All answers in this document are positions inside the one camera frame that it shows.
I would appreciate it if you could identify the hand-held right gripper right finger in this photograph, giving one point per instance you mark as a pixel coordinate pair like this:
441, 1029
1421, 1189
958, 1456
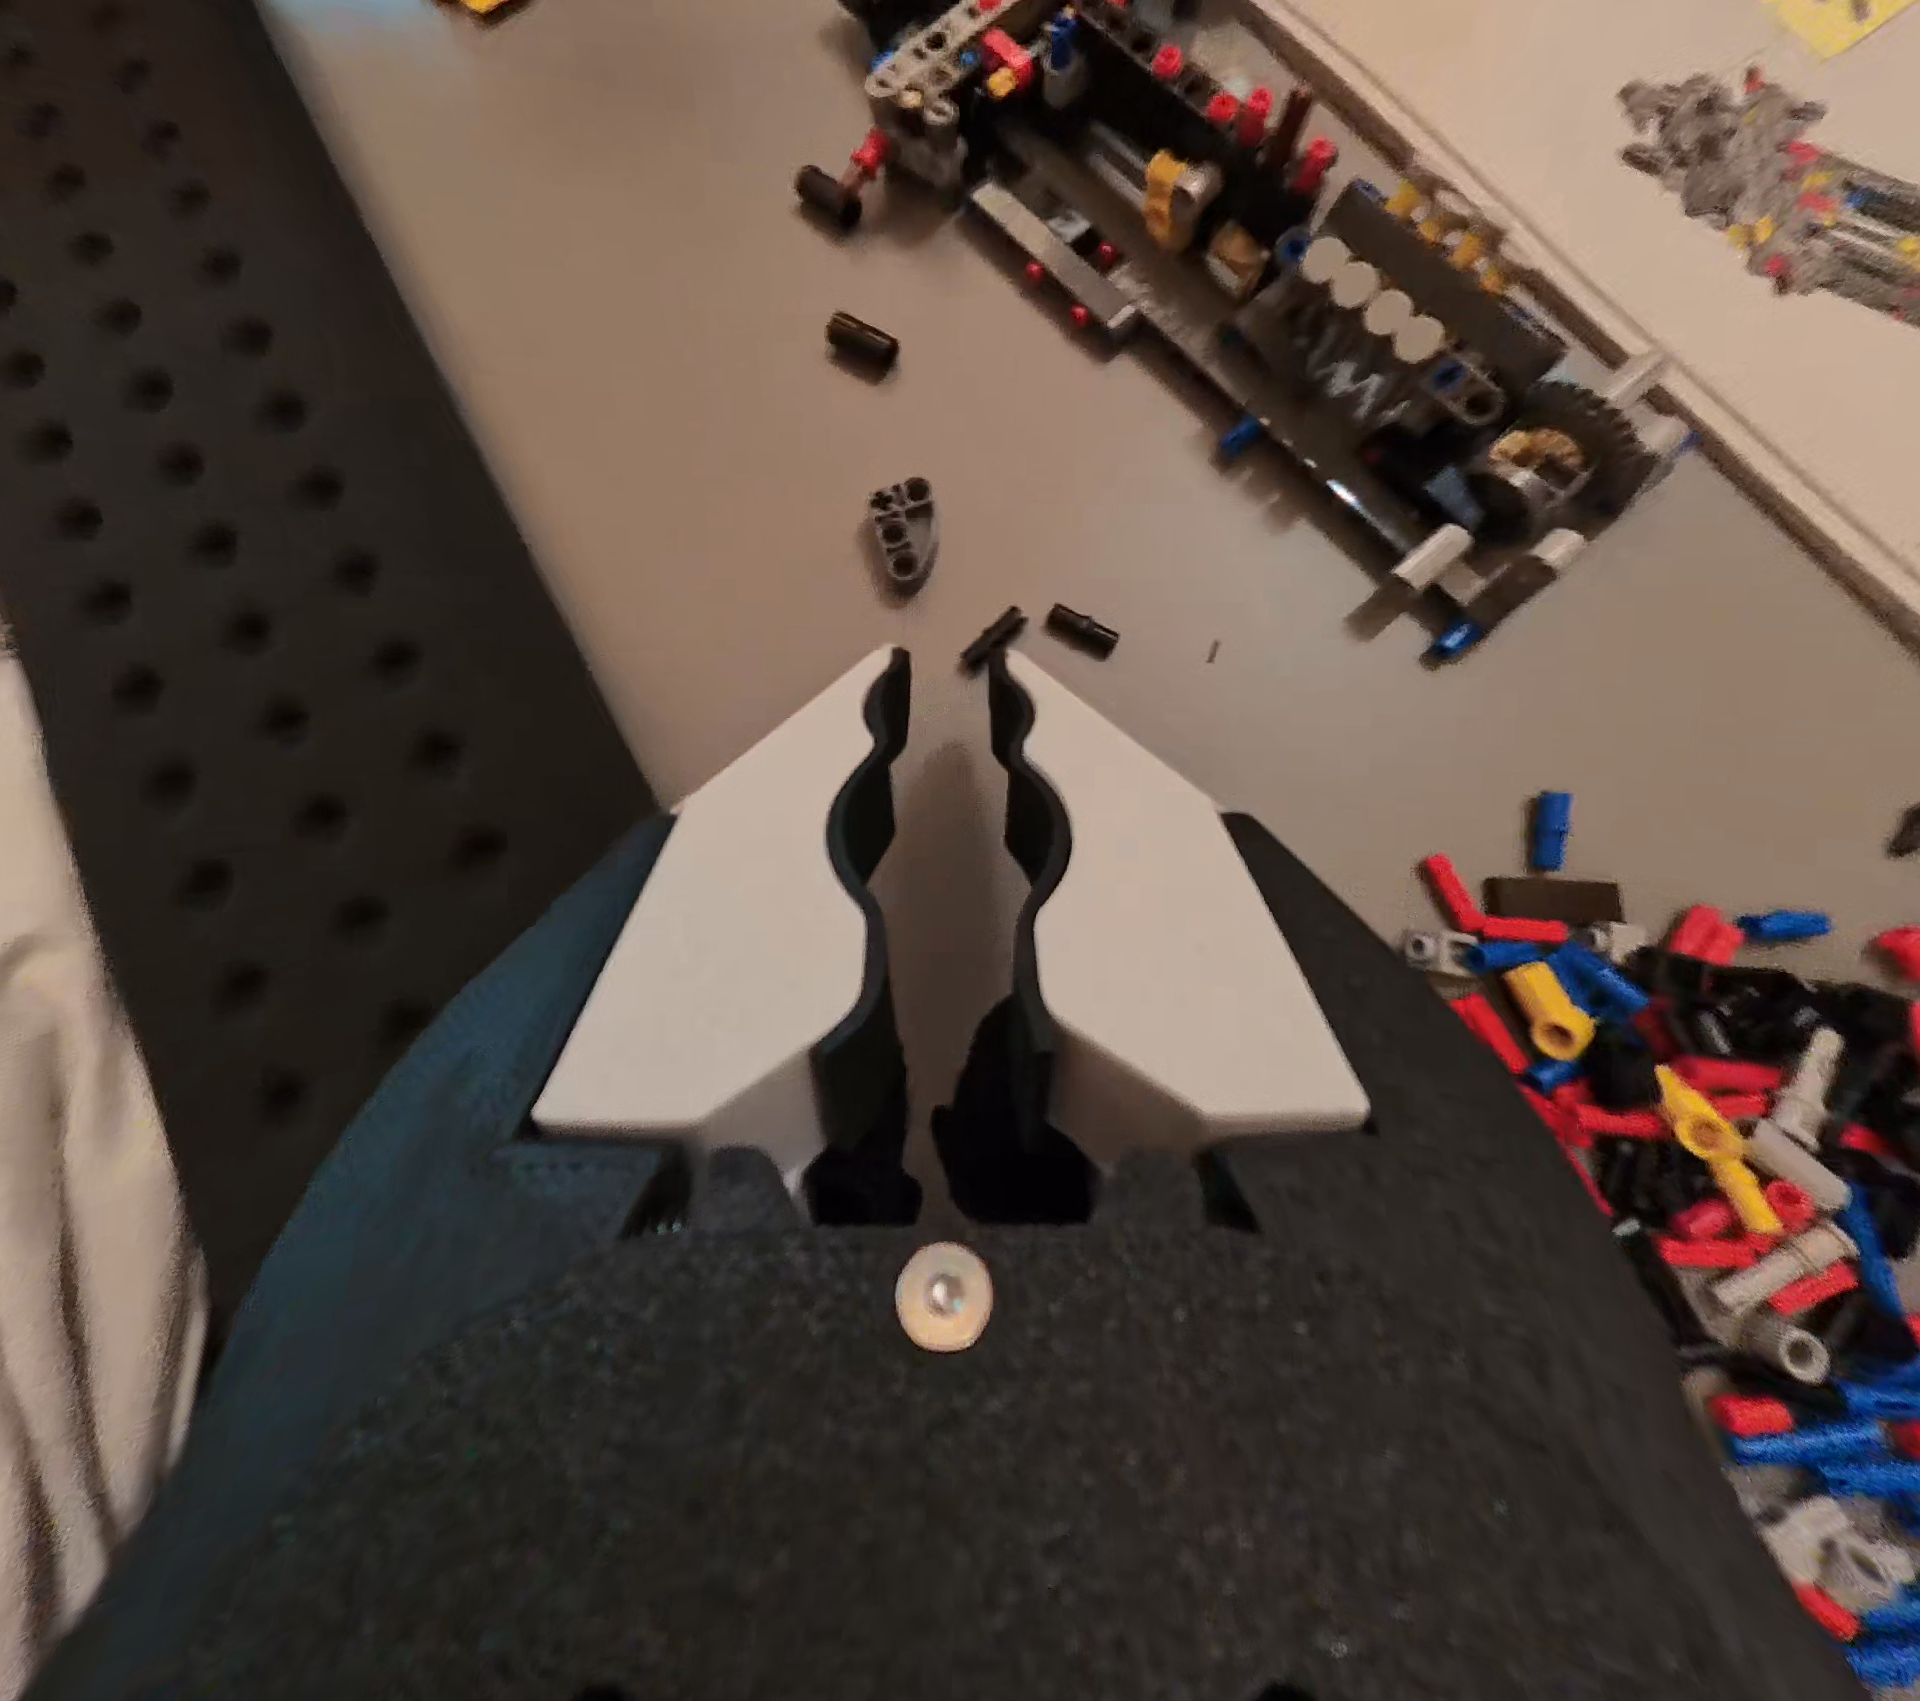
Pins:
1201, 980

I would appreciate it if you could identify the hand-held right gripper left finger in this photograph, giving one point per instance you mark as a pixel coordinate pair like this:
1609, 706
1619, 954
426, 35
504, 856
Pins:
704, 980

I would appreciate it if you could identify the black lego pin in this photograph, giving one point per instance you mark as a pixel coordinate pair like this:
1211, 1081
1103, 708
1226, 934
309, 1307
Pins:
992, 639
1082, 628
1907, 830

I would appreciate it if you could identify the pile of small lego pins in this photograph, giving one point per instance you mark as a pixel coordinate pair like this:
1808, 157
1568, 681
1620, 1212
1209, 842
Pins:
1725, 1131

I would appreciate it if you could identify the lego chassis assembly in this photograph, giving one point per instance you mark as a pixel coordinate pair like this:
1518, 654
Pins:
1201, 231

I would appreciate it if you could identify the small black lego bush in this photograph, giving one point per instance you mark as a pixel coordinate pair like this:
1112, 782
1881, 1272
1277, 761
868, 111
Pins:
860, 345

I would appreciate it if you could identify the lego instruction booklet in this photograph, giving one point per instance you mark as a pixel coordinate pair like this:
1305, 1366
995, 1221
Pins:
1500, 80

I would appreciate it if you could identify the black perforated pad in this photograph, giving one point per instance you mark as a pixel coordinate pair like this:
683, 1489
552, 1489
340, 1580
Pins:
301, 531

